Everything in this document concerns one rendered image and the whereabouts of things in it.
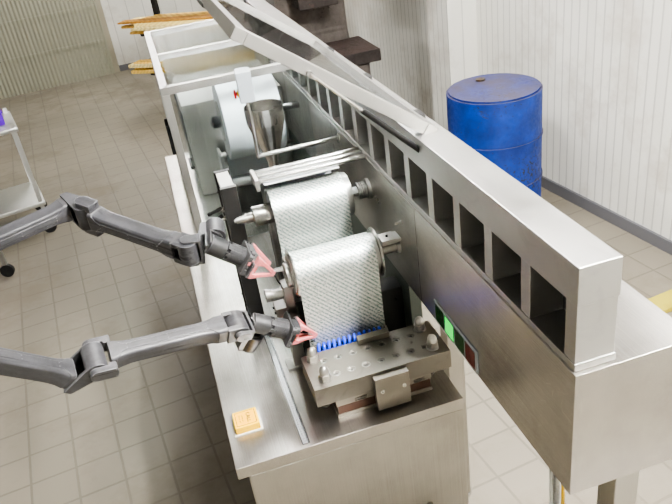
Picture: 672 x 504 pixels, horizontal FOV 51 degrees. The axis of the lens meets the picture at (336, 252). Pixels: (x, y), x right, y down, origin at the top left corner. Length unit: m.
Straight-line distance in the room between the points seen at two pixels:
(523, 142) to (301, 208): 2.52
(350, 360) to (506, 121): 2.62
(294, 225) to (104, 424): 1.89
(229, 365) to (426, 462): 0.69
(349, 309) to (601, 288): 0.99
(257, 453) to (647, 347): 1.07
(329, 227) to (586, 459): 1.09
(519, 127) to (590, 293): 3.23
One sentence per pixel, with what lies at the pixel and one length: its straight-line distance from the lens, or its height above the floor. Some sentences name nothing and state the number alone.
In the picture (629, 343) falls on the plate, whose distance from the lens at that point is 1.39.
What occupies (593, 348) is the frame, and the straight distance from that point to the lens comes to 1.31.
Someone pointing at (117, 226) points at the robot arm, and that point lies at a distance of 2.07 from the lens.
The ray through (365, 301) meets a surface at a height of 1.13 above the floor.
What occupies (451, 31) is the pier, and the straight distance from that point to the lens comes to 5.46.
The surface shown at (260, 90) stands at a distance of 2.83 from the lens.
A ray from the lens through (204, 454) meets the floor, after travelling 3.37.
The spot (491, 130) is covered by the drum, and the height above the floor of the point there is 0.71.
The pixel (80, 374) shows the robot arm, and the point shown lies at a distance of 1.90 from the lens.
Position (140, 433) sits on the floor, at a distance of 3.59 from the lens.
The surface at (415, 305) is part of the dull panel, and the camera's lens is 2.16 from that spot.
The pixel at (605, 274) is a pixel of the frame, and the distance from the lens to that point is 1.23.
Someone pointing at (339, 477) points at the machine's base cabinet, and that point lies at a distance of 2.09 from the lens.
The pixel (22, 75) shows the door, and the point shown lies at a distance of 10.50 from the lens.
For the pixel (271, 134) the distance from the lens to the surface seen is 2.55.
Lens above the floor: 2.28
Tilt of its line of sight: 30 degrees down
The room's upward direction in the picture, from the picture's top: 9 degrees counter-clockwise
